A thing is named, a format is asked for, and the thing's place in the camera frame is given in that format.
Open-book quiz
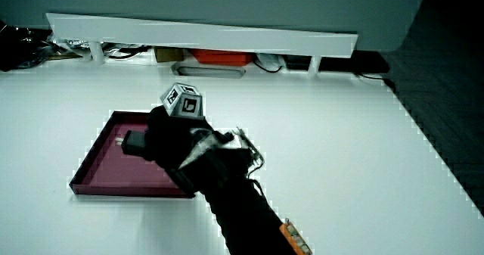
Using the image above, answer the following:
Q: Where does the person's right hand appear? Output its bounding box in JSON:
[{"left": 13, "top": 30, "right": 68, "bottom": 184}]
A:
[{"left": 145, "top": 82, "right": 265, "bottom": 197}]

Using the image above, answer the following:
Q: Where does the black charger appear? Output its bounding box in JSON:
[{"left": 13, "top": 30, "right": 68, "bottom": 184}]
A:
[{"left": 115, "top": 130, "right": 149, "bottom": 158}]

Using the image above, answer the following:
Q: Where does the maroon square plate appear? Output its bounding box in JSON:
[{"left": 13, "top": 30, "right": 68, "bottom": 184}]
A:
[{"left": 69, "top": 110, "right": 196, "bottom": 200}]

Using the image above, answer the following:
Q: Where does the orange forearm sensor module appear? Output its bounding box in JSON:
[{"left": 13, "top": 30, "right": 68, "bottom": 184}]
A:
[{"left": 279, "top": 218, "right": 315, "bottom": 255}]

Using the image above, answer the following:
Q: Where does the brown cardboard box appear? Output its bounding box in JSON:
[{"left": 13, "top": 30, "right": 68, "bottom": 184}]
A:
[{"left": 154, "top": 46, "right": 185, "bottom": 64}]

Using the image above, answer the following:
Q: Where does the orange box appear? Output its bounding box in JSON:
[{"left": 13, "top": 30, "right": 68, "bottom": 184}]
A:
[{"left": 190, "top": 48, "right": 255, "bottom": 67}]

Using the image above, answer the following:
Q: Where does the white desk shelf riser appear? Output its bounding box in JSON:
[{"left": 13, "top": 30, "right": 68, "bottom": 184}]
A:
[{"left": 45, "top": 12, "right": 359, "bottom": 75}]

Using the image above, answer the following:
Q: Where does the white power adapter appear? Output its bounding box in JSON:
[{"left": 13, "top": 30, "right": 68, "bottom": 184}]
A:
[{"left": 256, "top": 53, "right": 287, "bottom": 73}]

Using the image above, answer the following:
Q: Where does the silver foil packaging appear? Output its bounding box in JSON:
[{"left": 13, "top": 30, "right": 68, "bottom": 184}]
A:
[{"left": 51, "top": 37, "right": 92, "bottom": 51}]

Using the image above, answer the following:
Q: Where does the large grey back panel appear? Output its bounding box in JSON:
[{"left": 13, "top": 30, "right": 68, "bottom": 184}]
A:
[{"left": 0, "top": 0, "right": 427, "bottom": 52}]

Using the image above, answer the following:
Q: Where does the black plastic bag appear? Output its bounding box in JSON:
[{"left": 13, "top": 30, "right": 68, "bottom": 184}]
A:
[{"left": 0, "top": 20, "right": 58, "bottom": 73}]

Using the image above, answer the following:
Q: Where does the black cable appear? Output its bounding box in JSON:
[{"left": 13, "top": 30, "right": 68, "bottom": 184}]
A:
[
  {"left": 355, "top": 71, "right": 397, "bottom": 93},
  {"left": 107, "top": 45, "right": 151, "bottom": 61}
]

